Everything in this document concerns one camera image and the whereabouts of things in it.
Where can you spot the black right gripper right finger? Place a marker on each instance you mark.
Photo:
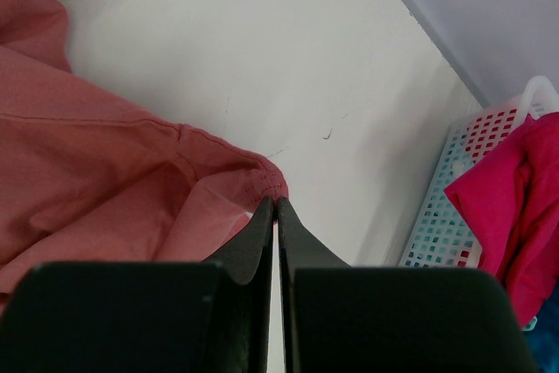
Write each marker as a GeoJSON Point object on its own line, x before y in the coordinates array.
{"type": "Point", "coordinates": [339, 318]}

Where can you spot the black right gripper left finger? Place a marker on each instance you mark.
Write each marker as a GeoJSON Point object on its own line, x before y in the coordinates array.
{"type": "Point", "coordinates": [209, 316]}

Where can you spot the salmon pink t shirt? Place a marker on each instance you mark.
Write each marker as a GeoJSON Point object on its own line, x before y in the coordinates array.
{"type": "Point", "coordinates": [89, 176]}

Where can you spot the white perforated plastic basket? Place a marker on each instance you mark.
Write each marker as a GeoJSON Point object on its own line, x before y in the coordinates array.
{"type": "Point", "coordinates": [440, 236]}

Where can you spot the blue garment in basket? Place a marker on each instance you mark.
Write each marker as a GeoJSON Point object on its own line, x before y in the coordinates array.
{"type": "Point", "coordinates": [543, 337]}

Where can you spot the magenta t shirt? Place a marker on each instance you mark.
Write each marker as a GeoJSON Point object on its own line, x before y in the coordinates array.
{"type": "Point", "coordinates": [509, 200]}

